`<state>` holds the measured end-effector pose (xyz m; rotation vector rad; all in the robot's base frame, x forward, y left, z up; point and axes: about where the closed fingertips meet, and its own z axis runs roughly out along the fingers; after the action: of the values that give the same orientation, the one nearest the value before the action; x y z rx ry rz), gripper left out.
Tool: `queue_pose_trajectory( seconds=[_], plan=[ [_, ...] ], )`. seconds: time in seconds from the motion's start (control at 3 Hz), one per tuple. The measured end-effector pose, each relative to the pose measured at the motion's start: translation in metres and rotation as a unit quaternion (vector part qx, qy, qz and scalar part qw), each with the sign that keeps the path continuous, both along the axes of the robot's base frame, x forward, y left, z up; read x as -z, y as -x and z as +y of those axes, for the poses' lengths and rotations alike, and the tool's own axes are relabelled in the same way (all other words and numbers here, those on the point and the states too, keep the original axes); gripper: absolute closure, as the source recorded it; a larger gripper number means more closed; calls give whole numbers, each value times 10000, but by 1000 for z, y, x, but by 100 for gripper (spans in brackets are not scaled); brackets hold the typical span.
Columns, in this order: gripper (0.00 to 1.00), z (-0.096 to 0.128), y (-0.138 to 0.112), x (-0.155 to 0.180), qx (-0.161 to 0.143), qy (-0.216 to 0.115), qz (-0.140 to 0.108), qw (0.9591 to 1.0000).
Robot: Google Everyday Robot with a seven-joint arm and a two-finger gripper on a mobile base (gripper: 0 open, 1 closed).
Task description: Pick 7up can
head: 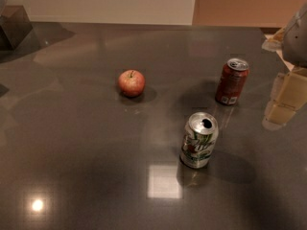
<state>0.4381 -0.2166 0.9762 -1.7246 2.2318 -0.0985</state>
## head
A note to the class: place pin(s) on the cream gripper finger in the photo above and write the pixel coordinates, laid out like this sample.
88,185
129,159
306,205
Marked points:
289,94

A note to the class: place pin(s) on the grey robot gripper body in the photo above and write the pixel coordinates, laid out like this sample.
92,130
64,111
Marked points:
296,40

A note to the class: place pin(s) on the red soda can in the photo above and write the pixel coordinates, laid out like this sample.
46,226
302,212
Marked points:
232,81

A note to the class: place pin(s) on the silver 7up can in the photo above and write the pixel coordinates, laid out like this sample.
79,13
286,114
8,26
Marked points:
201,133

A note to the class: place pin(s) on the red apple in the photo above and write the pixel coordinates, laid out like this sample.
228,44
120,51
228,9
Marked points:
131,83

